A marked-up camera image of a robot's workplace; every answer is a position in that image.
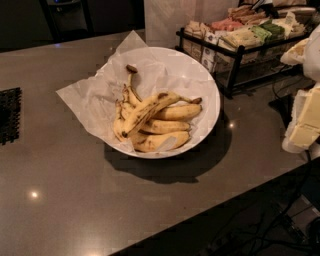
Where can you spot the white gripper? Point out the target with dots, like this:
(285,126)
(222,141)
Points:
(313,55)

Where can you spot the spotted yellow banana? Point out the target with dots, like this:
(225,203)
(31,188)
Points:
(149,107)

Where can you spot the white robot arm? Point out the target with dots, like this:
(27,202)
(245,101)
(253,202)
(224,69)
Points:
(304,128)

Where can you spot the yellow banana right upper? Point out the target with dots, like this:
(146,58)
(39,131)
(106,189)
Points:
(181,112)

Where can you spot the yellow banana with sticker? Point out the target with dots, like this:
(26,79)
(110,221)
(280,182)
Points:
(157,143)

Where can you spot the yellow banana middle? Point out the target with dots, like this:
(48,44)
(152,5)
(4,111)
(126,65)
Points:
(155,126)

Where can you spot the white bowl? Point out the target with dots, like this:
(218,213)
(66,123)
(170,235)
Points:
(161,69)

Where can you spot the left yellow banana bunch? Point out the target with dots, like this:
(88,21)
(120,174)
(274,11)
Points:
(124,107)

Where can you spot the green snack packets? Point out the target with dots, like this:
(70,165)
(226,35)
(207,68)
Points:
(268,32)

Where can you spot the cream snack packets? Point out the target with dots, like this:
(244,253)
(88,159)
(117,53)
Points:
(242,37)

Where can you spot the pink snack packets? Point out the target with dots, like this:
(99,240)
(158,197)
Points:
(226,25)

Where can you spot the white paper liner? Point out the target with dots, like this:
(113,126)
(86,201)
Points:
(92,100)

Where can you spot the white paper bag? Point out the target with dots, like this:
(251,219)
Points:
(163,18)

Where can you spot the dark chair background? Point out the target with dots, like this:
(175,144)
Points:
(67,20)

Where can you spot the black mesh mat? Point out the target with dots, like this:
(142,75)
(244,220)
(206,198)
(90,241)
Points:
(10,107)

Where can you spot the black wire snack rack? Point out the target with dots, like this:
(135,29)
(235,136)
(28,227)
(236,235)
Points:
(242,70)

